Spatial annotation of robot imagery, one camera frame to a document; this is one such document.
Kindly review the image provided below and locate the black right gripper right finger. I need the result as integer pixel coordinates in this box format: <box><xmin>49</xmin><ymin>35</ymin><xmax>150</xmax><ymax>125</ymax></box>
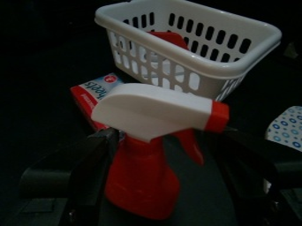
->
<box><xmin>218</xmin><ymin>126</ymin><xmax>302</xmax><ymax>226</ymax></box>

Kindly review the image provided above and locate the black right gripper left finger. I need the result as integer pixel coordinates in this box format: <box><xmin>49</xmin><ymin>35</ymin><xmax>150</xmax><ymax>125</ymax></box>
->
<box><xmin>57</xmin><ymin>126</ymin><xmax>122</xmax><ymax>226</ymax></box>

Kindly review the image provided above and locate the red and blue cardboard box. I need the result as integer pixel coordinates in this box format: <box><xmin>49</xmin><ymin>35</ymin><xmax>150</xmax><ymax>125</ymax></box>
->
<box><xmin>70</xmin><ymin>72</ymin><xmax>126</xmax><ymax>132</ymax></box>

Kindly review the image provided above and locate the red and white spray bottle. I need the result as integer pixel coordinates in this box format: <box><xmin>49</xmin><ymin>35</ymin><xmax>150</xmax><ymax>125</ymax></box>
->
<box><xmin>91</xmin><ymin>82</ymin><xmax>231</xmax><ymax>222</ymax></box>

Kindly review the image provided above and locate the white blue-dotted box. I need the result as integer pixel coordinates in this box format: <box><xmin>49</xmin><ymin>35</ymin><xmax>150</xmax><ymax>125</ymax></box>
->
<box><xmin>265</xmin><ymin>105</ymin><xmax>302</xmax><ymax>153</ymax></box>

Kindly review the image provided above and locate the white slotted plastic basket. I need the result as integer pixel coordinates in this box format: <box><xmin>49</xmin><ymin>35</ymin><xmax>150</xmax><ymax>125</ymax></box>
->
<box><xmin>94</xmin><ymin>0</ymin><xmax>283</xmax><ymax>102</ymax></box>

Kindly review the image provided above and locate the red toy utensil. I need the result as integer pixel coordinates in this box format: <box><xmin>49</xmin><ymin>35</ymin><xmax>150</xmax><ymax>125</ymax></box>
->
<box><xmin>147</xmin><ymin>30</ymin><xmax>190</xmax><ymax>51</ymax></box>

